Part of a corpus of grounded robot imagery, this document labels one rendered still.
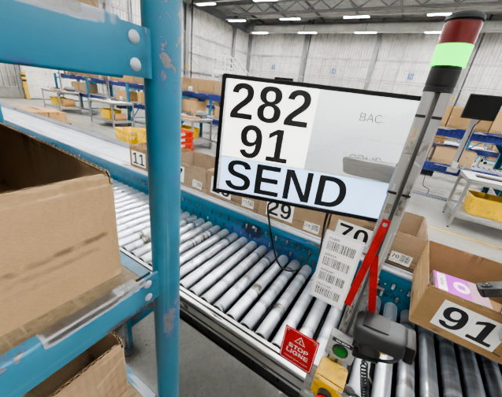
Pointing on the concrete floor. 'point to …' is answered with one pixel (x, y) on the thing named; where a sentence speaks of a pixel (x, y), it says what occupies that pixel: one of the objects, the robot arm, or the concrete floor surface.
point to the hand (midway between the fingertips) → (498, 334)
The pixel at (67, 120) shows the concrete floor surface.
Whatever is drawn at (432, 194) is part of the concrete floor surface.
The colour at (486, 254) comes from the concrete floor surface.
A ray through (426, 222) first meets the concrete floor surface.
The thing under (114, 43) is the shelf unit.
